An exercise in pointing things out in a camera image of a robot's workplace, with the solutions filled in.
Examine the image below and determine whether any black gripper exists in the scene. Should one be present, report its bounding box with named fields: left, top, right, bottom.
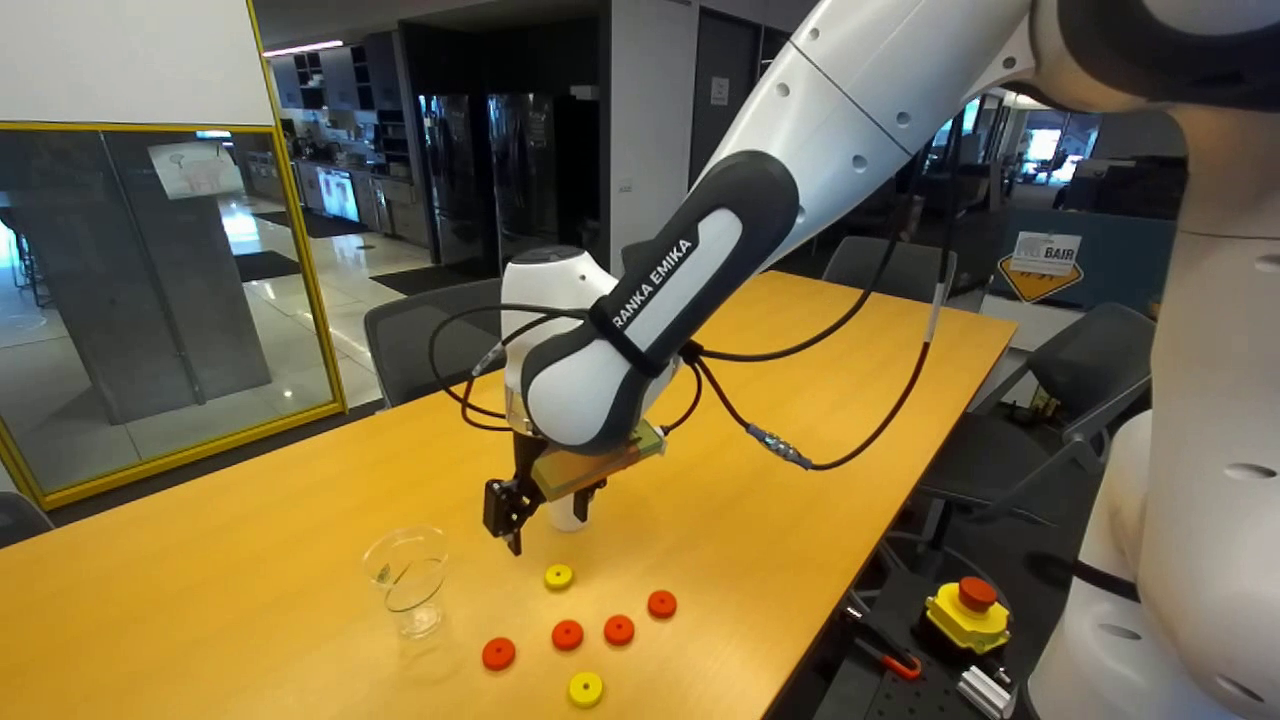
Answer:
left=481, top=434, right=607, bottom=557

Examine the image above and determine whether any clear plastic cup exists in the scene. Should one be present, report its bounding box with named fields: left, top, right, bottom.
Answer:
left=361, top=524, right=456, bottom=654

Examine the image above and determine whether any grey office chair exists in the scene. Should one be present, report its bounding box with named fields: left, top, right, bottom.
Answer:
left=918, top=298, right=1162, bottom=536
left=822, top=230, right=966, bottom=308
left=361, top=280, right=518, bottom=406
left=0, top=488, right=58, bottom=552
left=620, top=235, right=674, bottom=280

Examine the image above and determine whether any black orange clamp tool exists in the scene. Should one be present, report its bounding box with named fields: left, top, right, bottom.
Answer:
left=845, top=604, right=929, bottom=686

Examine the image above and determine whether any black perforated mounting board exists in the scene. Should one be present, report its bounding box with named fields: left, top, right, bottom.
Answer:
left=763, top=531, right=1072, bottom=720

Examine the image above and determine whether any yellow emergency stop button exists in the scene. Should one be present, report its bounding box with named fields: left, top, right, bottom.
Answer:
left=925, top=571, right=1017, bottom=658

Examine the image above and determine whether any yellow diamond warning sign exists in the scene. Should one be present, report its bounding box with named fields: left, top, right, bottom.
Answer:
left=998, top=229, right=1089, bottom=304

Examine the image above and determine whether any wooden camera mount plate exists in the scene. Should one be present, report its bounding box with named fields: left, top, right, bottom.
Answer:
left=534, top=421, right=674, bottom=502

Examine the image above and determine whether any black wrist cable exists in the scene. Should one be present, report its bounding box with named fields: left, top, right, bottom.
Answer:
left=425, top=235, right=958, bottom=475

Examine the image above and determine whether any silver metal bracket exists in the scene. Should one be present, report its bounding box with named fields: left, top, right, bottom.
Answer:
left=958, top=658, right=1019, bottom=720

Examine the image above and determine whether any wide white wall panel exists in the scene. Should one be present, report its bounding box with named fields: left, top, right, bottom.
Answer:
left=0, top=0, right=280, bottom=130

